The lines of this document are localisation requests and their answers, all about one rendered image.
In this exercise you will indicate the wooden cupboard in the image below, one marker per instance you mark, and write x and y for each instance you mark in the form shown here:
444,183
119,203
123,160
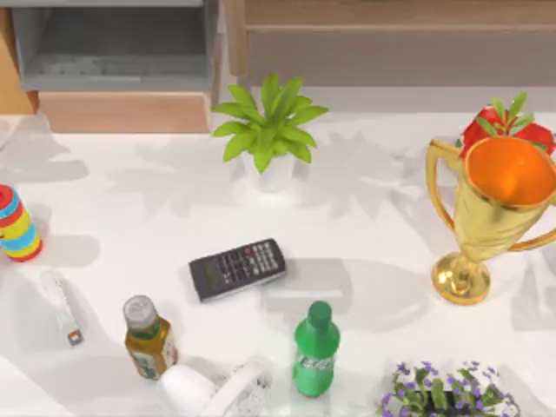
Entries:
11,78

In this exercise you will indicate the wooden shelf unit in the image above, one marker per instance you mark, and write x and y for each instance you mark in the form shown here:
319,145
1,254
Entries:
391,39

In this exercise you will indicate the stack of coloured rings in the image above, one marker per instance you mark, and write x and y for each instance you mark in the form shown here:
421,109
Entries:
17,226

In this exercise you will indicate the pale wooden drawer front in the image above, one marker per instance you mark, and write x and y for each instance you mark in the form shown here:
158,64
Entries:
123,110

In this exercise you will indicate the black calculator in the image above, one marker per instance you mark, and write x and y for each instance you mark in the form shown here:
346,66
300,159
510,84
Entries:
236,269

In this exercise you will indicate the red flower plant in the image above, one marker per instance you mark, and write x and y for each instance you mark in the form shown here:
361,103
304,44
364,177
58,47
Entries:
499,123

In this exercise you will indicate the white headphones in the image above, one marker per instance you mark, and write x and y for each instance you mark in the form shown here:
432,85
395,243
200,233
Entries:
208,386

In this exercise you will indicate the purple flower plant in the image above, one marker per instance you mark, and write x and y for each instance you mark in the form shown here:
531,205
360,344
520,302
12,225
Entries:
443,388

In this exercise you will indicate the gold trophy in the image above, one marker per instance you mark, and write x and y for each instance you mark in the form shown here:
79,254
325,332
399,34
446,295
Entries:
491,208

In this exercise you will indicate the amber bottle with grey cap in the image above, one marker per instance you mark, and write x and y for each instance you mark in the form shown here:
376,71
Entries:
147,339

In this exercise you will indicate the green bottle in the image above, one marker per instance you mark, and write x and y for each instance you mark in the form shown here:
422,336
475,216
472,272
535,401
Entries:
315,352

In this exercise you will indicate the green plant in white pot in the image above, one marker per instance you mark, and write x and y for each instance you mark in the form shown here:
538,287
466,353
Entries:
267,126

